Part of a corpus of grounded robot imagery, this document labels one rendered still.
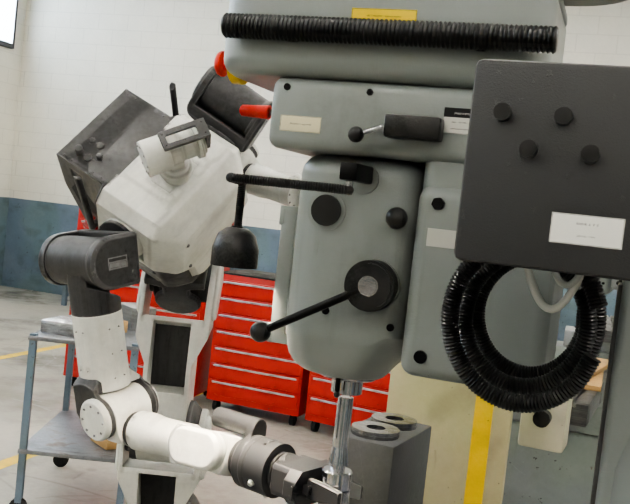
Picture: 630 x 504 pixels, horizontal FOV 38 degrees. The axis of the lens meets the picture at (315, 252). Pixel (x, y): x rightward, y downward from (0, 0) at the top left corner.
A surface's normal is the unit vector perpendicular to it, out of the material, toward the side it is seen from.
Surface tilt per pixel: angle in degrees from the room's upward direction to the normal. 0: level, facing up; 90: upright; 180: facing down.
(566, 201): 90
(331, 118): 90
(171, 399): 94
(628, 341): 90
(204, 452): 79
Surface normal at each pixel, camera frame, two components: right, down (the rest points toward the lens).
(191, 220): 0.62, 0.03
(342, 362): -0.33, 0.55
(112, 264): 0.82, 0.04
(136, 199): 0.06, -0.49
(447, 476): -0.32, 0.01
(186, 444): -0.58, -0.21
